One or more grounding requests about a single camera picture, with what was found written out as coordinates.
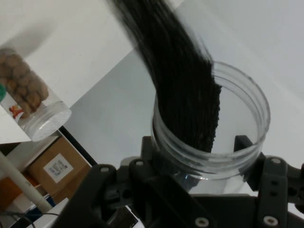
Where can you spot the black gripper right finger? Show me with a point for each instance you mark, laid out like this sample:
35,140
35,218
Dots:
273,190

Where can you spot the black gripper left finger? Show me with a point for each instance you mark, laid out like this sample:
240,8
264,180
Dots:
95,190

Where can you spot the tall clear plastic jar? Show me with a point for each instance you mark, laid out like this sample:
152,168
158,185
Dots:
261,111

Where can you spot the black seeds heap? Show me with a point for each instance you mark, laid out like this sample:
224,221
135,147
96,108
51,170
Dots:
178,71

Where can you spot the cardboard box with white label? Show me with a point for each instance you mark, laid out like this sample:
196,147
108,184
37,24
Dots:
77,164

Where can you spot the orange storage box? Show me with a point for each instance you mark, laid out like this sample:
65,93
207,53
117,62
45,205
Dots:
9,192

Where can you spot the white-lid jar of nuts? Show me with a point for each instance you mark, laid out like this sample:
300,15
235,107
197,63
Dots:
26,85

